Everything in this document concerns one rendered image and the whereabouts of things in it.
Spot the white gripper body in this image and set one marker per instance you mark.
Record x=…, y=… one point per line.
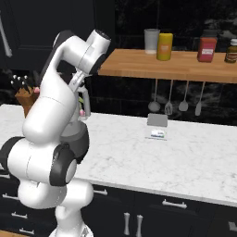
x=86, y=103

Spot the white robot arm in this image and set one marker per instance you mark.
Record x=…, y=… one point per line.
x=46, y=117

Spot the grey blender lid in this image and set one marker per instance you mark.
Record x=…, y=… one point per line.
x=157, y=120

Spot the small pink food piece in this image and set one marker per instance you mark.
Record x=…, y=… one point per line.
x=37, y=89
x=82, y=113

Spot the brown wooden knife block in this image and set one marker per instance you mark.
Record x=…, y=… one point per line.
x=27, y=98

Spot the hanging grey ladle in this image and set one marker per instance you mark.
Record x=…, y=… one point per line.
x=154, y=104

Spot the small white sponge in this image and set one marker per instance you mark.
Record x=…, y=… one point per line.
x=158, y=133

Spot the hanging slotted grey spatula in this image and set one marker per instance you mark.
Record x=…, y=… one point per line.
x=168, y=106

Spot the clear white cup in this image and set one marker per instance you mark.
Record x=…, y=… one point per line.
x=152, y=41

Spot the dark narrow drawer front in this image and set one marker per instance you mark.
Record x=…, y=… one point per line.
x=120, y=193

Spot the yellow bottle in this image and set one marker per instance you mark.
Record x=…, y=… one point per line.
x=164, y=46

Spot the hanging broad grey spatula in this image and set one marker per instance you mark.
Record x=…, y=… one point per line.
x=183, y=105

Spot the dark tall cupboard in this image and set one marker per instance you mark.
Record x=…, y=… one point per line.
x=37, y=18

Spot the hanging narrow grey spatula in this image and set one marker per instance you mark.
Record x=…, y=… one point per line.
x=198, y=108

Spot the dark cupboard door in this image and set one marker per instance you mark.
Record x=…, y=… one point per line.
x=108, y=219
x=225, y=216
x=176, y=227

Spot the red jar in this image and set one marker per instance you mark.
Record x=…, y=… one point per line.
x=206, y=49

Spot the dark wide drawer front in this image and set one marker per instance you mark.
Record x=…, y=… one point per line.
x=197, y=206

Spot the brown jar with label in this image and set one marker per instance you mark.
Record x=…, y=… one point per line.
x=231, y=51

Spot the wooden wall shelf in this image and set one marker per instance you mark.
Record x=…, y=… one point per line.
x=172, y=64

